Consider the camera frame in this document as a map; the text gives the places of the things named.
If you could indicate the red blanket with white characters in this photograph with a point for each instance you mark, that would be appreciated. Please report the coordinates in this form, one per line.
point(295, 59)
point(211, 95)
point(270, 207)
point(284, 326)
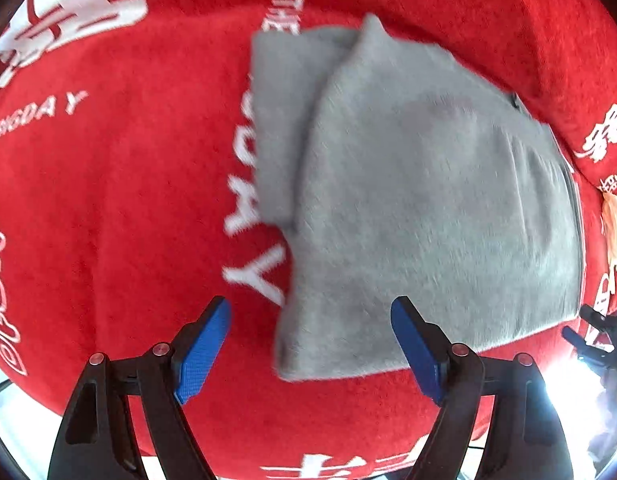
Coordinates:
point(128, 201)

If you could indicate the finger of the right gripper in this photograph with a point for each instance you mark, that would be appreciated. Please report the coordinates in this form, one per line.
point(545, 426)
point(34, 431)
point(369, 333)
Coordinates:
point(593, 317)
point(575, 340)

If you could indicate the orange yellow cloth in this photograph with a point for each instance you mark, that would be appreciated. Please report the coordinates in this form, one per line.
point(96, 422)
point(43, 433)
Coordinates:
point(609, 220)

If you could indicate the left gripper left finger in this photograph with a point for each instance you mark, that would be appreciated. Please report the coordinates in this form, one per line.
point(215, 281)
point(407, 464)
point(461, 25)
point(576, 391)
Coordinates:
point(96, 438)

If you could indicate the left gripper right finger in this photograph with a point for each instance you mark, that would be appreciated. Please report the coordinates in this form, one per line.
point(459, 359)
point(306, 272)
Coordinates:
point(525, 438)

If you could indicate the grey knitted sweater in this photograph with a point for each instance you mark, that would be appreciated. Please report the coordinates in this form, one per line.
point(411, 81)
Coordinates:
point(393, 170)

